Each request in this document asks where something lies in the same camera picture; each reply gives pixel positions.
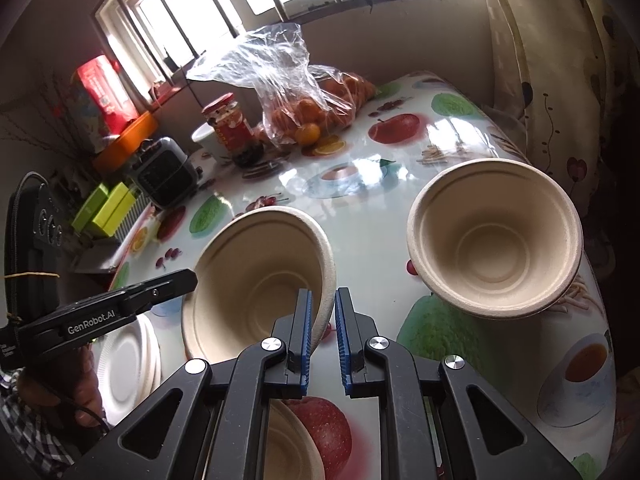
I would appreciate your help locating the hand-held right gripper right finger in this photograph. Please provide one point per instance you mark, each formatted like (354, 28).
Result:
(342, 340)

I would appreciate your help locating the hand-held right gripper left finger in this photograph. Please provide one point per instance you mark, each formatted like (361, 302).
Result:
(306, 340)

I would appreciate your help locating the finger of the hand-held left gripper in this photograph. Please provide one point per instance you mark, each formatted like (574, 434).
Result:
(155, 292)

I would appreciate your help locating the wide beige paper bowl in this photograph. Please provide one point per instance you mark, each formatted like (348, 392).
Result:
(250, 280)

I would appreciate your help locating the large beige paper bowl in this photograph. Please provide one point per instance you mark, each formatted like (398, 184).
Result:
(290, 440)

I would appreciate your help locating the small beige paper bowl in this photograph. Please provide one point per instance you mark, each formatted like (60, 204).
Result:
(495, 240)

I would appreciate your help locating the person's left forearm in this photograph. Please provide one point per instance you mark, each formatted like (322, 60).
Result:
(25, 435)

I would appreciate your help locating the person's left hand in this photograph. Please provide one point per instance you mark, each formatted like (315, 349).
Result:
(65, 390)

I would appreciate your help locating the chevron striped tray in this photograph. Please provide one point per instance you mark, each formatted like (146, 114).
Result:
(132, 221)

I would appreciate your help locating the long green box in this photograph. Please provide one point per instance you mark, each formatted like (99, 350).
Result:
(92, 206)

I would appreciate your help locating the yellow-green box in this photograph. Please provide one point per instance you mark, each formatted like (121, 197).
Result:
(116, 206)

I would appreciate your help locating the food printed tablecloth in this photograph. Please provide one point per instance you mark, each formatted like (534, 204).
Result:
(380, 240)

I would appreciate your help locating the grey mini fan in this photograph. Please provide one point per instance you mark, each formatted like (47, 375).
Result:
(162, 175)

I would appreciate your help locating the dried branches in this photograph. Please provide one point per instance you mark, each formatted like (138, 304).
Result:
(35, 130)

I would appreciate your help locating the orange plastic box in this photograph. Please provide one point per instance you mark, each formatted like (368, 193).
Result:
(125, 142)

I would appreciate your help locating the white printed paper cup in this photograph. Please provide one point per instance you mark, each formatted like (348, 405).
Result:
(205, 137)

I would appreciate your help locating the jar with red label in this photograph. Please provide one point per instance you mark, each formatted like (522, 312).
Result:
(232, 130)

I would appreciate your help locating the red printed gift bag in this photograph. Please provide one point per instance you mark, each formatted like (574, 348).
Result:
(102, 90)

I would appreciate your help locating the pile of oranges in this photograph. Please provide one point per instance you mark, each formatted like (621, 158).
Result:
(305, 132)

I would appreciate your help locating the clear plastic bag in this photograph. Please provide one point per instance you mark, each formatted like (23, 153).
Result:
(260, 60)

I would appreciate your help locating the cream patterned curtain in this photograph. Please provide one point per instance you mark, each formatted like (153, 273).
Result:
(545, 85)

